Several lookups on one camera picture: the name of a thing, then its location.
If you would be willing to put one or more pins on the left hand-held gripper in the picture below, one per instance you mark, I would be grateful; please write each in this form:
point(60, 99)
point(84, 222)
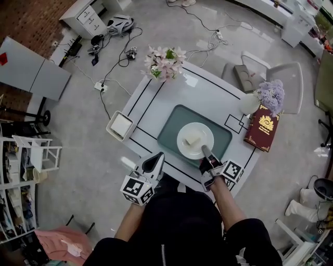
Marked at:
point(135, 188)

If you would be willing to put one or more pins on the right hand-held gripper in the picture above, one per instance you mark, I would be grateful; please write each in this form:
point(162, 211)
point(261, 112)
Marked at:
point(232, 171)

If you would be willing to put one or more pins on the white block of food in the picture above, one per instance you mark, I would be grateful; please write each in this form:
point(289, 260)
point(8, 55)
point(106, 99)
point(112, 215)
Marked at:
point(190, 140)

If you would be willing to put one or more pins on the white round plate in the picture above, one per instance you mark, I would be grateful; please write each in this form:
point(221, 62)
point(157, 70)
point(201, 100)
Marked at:
point(191, 128)

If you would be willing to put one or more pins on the person's left forearm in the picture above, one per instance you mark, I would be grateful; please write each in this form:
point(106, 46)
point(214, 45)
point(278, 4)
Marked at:
point(130, 220)

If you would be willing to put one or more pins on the person's right forearm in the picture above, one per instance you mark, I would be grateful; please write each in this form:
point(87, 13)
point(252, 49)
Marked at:
point(229, 205)

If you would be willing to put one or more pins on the green rectangular tray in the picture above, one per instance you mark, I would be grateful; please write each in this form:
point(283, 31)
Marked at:
point(169, 127)

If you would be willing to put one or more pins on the white square tissue box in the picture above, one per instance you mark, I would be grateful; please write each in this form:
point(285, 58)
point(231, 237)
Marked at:
point(120, 124)

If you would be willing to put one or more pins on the dark red gold-trimmed book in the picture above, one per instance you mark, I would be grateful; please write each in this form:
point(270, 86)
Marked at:
point(262, 130)

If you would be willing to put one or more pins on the white round vase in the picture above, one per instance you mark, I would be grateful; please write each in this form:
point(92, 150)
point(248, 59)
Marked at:
point(249, 104)

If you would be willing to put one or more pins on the person's black clothed body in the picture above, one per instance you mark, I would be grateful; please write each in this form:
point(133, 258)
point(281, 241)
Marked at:
point(182, 228)

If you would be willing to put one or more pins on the grey box with circles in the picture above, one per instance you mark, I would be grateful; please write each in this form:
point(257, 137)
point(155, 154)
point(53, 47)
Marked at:
point(245, 78)

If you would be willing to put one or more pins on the purple flower bouquet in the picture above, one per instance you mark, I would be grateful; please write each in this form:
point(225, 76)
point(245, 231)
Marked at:
point(271, 94)

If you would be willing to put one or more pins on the white square power strip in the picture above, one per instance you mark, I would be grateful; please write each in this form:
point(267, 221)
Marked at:
point(100, 86)

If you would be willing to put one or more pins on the pink flower bouquet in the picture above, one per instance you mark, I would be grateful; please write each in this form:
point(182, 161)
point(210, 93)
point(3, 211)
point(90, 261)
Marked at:
point(164, 63)

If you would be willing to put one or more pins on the grey dining chair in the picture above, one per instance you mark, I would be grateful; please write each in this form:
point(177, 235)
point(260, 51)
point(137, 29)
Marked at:
point(288, 83)

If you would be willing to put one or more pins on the white mannequin legs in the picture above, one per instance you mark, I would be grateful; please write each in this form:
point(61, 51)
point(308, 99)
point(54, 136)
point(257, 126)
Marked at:
point(303, 207)

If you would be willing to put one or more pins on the spare gripper device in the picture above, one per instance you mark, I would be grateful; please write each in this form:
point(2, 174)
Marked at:
point(132, 52)

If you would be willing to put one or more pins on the black wheeled stand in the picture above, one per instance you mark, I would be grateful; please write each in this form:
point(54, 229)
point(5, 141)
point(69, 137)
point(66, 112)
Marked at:
point(43, 117)

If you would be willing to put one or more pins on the white long power strip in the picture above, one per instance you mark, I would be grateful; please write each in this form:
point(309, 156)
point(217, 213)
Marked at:
point(219, 34)

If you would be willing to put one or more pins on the black office chair base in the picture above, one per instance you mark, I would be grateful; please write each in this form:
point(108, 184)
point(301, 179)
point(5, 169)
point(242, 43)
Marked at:
point(326, 130)

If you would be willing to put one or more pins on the pink cloth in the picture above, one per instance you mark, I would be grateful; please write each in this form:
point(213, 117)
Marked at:
point(59, 241)

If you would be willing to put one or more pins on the black round fan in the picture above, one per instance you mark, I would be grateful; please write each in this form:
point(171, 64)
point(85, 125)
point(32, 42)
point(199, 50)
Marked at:
point(323, 188)

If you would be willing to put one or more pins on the white storage shelf rack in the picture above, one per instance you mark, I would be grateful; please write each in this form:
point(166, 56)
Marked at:
point(15, 181)

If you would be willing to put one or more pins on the black router with antennas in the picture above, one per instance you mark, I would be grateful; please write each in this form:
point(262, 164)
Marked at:
point(73, 48)

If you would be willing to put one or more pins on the white grey headset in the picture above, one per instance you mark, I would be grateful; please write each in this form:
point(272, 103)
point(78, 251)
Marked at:
point(121, 24)

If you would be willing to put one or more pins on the grey folding panel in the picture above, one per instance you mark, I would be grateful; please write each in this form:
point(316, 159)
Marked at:
point(31, 70)

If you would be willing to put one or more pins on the white counter unit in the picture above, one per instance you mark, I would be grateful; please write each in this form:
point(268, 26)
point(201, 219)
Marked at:
point(296, 28)

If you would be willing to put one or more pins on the white drawer cabinet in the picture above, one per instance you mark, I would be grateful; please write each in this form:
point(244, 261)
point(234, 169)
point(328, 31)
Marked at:
point(87, 18)

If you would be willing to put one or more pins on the red sign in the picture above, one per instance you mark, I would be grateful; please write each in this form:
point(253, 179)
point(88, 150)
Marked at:
point(3, 58)

